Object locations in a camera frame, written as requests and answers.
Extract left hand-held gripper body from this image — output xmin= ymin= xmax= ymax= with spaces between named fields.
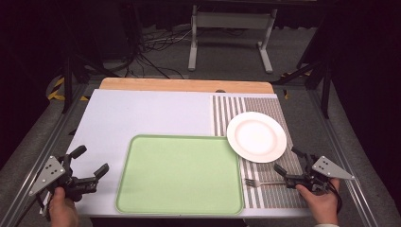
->
xmin=28 ymin=153 xmax=98 ymax=202

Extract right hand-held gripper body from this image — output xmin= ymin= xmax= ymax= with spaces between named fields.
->
xmin=284 ymin=154 xmax=356 ymax=194

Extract silver metal fork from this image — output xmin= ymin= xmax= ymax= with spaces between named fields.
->
xmin=244 ymin=178 xmax=287 ymax=188

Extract person's right hand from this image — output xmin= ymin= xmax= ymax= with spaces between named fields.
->
xmin=295 ymin=178 xmax=341 ymax=226

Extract person's left hand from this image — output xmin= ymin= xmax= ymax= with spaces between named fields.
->
xmin=48 ymin=186 xmax=80 ymax=227

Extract striped grey placemat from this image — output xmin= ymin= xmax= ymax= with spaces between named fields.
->
xmin=210 ymin=95 xmax=309 ymax=210

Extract white round plate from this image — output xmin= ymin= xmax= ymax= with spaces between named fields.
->
xmin=226 ymin=111 xmax=288 ymax=164

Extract yellow black hazard tape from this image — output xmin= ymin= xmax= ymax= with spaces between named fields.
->
xmin=46 ymin=77 xmax=90 ymax=102

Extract black metal stand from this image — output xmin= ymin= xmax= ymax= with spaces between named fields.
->
xmin=61 ymin=55 xmax=121 ymax=114
xmin=272 ymin=55 xmax=336 ymax=119

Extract white table cover sheet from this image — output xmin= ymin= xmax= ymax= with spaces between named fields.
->
xmin=41 ymin=88 xmax=313 ymax=219

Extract light green tray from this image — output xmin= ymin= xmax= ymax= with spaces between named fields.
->
xmin=114 ymin=134 xmax=245 ymax=216

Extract aluminium floor rail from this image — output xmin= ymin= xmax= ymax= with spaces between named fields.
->
xmin=305 ymin=89 xmax=377 ymax=227
xmin=0 ymin=83 xmax=90 ymax=227

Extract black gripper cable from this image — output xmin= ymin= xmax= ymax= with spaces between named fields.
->
xmin=327 ymin=183 xmax=343 ymax=214

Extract black floor cables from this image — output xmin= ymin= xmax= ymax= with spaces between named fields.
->
xmin=103 ymin=26 xmax=192 ymax=79

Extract white metal stand frame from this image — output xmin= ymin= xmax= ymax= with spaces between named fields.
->
xmin=187 ymin=4 xmax=279 ymax=75

